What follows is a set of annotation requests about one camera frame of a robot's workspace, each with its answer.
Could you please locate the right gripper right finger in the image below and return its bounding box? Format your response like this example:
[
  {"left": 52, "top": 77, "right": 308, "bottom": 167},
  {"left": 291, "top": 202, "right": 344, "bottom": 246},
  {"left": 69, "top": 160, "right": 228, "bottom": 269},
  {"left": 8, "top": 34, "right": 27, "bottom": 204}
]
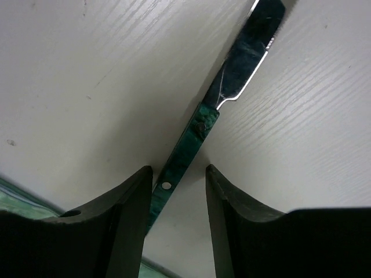
[{"left": 205, "top": 165, "right": 370, "bottom": 277}]

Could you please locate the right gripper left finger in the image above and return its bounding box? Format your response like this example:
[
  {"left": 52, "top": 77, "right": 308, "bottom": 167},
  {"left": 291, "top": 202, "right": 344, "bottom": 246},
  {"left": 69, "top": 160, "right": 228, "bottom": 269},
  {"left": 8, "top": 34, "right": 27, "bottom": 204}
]
[{"left": 1, "top": 166, "right": 153, "bottom": 277}]

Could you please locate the green patterned cloth placemat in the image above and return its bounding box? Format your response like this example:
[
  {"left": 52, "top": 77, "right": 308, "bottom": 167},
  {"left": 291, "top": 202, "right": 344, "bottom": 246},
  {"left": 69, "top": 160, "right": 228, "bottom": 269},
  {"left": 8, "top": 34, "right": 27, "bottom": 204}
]
[{"left": 1, "top": 178, "right": 180, "bottom": 277}]

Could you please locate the knife with green handle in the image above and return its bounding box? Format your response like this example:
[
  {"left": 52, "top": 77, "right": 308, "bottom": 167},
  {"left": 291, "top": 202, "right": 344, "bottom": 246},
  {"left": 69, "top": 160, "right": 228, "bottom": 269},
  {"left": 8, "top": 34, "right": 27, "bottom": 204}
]
[{"left": 146, "top": 0, "right": 296, "bottom": 231}]

